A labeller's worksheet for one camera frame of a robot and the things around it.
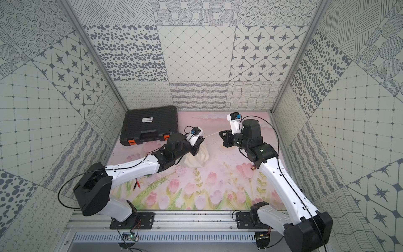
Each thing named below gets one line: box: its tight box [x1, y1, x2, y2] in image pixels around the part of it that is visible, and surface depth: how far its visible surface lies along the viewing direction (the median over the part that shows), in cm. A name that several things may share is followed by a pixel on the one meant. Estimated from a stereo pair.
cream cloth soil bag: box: [182, 144, 209, 169], surface depth 88 cm
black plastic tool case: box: [119, 106, 179, 146], surface depth 103 cm
